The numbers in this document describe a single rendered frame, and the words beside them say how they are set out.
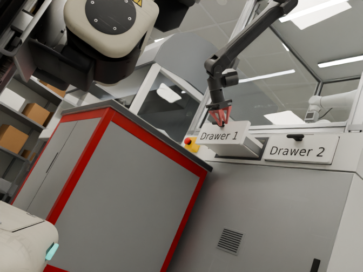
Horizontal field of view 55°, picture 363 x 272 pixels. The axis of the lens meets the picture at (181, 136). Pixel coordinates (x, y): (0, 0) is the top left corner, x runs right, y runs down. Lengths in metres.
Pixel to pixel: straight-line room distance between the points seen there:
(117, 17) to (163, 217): 0.96
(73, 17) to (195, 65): 1.80
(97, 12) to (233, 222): 0.97
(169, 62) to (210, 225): 1.24
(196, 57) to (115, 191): 1.40
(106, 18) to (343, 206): 0.88
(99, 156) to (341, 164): 0.85
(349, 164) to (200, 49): 1.57
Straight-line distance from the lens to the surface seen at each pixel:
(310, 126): 1.43
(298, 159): 1.35
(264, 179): 1.42
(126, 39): 0.75
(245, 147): 1.45
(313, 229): 1.23
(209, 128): 1.59
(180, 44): 2.45
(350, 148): 1.30
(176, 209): 1.54
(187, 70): 2.45
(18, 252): 0.50
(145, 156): 1.43
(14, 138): 4.93
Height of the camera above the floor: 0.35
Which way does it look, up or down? 17 degrees up
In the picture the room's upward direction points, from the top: 25 degrees clockwise
